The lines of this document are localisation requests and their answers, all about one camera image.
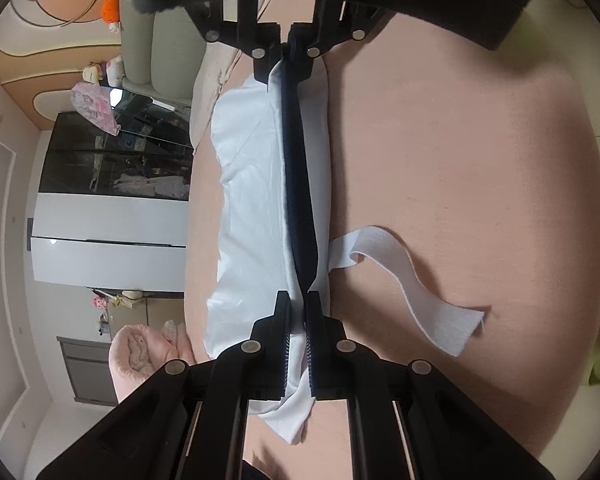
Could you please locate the wooden cabinet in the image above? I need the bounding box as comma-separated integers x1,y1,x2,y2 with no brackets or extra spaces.
92,288,184,338

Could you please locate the grey leather headboard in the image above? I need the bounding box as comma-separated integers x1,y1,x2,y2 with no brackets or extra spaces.
119,0,207,106

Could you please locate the white wardrobe door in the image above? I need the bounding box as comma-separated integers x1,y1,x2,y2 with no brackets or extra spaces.
30,193,188,292

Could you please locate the grey room door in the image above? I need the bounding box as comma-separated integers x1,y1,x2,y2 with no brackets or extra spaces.
57,336,118,406

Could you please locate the rolled pink quilt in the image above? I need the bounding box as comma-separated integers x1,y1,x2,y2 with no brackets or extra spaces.
108,320,195,402

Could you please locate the white plush on headboard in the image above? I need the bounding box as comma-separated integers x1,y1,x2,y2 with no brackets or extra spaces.
82,55,124,88

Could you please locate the pink bed sheet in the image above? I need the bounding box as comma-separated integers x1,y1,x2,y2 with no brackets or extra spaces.
182,0,600,480

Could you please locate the white navy-trimmed shirt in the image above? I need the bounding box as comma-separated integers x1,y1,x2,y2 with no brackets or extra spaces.
204,62,484,444

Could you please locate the dark glass wardrobe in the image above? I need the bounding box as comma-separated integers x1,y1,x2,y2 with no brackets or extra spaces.
38,90,194,200

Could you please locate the beige waffle pillow cover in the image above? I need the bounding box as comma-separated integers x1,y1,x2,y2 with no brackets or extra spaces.
189,44,245,151

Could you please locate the orange plush toy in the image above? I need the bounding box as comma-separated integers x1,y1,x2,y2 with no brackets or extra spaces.
100,0,121,34

